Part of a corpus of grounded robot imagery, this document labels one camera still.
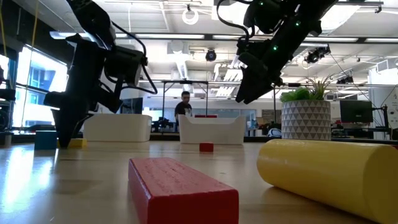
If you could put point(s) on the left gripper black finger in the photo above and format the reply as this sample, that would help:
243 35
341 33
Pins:
73 123
57 124

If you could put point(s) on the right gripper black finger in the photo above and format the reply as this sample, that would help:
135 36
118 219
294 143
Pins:
255 87
242 90

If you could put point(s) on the blue wooden cube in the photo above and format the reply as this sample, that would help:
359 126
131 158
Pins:
45 140

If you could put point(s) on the yellow wooden block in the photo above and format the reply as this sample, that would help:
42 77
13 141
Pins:
77 143

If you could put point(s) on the small red wooden cube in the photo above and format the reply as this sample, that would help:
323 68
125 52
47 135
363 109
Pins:
206 147

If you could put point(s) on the yellow wooden cylinder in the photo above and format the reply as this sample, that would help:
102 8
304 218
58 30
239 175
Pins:
326 174

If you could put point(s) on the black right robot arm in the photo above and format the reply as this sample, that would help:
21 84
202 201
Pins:
295 28

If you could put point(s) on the large window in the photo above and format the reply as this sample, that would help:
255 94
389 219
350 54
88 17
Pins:
37 102

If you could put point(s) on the green artificial plant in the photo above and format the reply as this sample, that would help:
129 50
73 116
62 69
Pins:
295 94

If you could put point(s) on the red strip-shaped object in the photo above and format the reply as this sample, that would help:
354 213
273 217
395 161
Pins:
205 116

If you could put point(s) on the white plastic bin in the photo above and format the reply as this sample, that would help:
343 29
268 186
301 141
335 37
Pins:
121 127
211 132

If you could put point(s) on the white black ball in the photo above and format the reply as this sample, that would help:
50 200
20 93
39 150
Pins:
275 132

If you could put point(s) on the black ceiling spotlight cluster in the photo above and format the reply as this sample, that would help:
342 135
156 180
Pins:
317 54

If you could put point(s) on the black background equipment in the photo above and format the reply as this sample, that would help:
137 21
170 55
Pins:
6 95

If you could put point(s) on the white grey triangle-pattern planter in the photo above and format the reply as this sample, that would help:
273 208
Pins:
306 119

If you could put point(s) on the person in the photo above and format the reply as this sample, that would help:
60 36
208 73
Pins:
183 109

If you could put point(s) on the black computer monitor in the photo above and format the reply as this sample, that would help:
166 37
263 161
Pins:
356 111

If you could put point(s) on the long red wooden block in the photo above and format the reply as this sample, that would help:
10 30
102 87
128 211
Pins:
180 193

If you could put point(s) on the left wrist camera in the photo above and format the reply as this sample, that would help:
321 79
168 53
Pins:
124 65

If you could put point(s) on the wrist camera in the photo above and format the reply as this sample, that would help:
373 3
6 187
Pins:
124 65
258 15

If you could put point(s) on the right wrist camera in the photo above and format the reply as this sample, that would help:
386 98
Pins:
258 15

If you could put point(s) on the black metal rack frame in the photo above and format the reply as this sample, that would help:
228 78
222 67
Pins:
163 99

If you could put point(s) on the black table frame rail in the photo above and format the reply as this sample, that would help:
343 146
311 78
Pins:
164 137

